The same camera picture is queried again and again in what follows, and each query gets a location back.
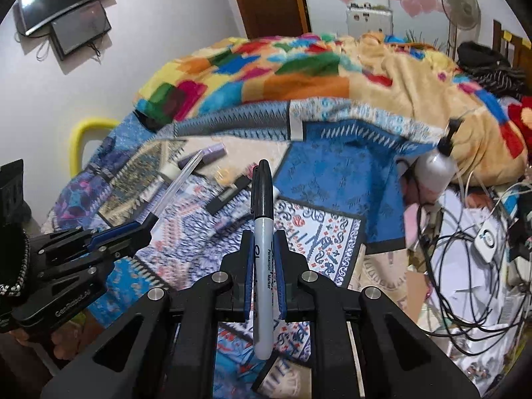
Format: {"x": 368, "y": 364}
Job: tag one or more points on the white charger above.
{"x": 486, "y": 241}

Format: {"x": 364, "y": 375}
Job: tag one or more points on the brown wooden door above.
{"x": 270, "y": 0}

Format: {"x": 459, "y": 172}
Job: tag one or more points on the standing fan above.
{"x": 461, "y": 4}

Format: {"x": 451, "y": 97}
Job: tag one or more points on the blue patterned bedsheet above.
{"x": 332, "y": 166}

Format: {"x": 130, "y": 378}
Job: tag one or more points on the yellow padded bed rail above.
{"x": 77, "y": 141}

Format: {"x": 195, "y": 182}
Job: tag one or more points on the black striped cloth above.
{"x": 486, "y": 66}

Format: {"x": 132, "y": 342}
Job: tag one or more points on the black flat bar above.
{"x": 226, "y": 199}

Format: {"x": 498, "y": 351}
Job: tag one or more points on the pile of white papers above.
{"x": 461, "y": 232}

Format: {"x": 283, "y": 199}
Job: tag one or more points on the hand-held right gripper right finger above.
{"x": 281, "y": 266}

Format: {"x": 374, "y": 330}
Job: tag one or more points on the grey patterned bolster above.
{"x": 232, "y": 118}

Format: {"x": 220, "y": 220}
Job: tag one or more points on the yellow sachet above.
{"x": 226, "y": 176}

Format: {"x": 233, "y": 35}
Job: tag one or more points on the clear plastic pen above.
{"x": 178, "y": 178}

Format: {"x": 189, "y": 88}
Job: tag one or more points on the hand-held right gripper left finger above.
{"x": 248, "y": 266}

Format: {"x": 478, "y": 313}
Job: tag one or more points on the colourful patchwork blanket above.
{"x": 291, "y": 75}

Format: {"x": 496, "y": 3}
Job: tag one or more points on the small black wall monitor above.
{"x": 79, "y": 25}

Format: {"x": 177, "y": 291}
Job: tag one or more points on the white round cap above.
{"x": 170, "y": 169}

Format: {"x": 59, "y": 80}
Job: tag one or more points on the red plush toy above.
{"x": 523, "y": 120}

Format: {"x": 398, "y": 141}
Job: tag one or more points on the black permanent marker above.
{"x": 264, "y": 232}

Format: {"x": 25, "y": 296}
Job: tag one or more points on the white pump bottle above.
{"x": 434, "y": 170}

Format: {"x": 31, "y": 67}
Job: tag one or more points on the wooden headboard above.
{"x": 515, "y": 39}

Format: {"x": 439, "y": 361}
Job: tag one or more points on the small white cabinet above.
{"x": 370, "y": 18}

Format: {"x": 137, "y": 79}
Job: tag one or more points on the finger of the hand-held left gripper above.
{"x": 112, "y": 232}
{"x": 129, "y": 245}

